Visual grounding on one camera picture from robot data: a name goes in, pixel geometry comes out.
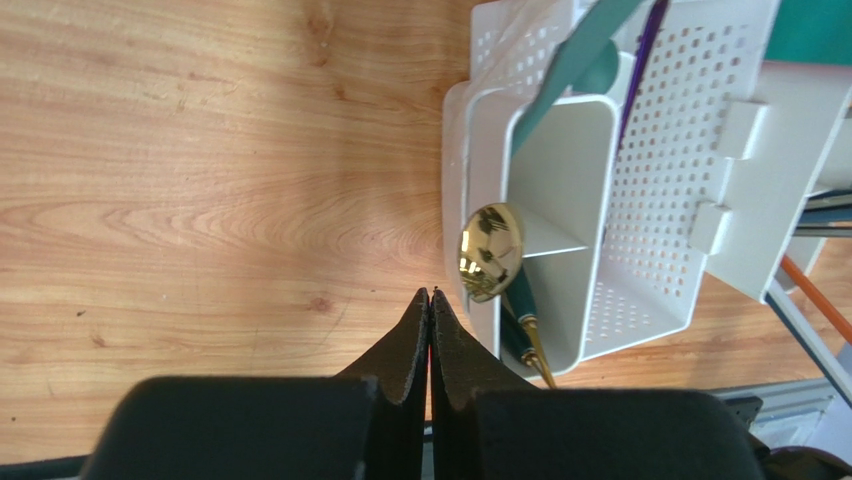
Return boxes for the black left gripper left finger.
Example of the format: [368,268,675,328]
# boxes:
[82,289,430,479]

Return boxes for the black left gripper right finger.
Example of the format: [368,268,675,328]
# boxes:
[430,291,762,479]

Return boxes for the blue chopstick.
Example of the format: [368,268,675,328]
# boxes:
[764,280,851,406]

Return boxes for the white perforated utensil caddy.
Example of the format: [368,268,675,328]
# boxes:
[442,1,851,375]

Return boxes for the teal plastic spoon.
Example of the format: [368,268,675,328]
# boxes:
[572,40,620,94]

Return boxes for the teal plastic knife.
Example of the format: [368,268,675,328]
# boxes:
[510,0,640,157]

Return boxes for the purple metal spoon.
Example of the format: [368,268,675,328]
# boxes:
[618,0,670,149]

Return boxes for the gold spoon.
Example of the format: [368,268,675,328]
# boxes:
[457,202,524,303]

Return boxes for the orange chopstick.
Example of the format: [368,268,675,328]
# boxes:
[780,255,851,344]

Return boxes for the teal cutting mat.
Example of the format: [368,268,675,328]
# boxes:
[765,0,851,66]

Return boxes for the black mounting rail base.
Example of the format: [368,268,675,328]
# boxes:
[717,395,764,428]

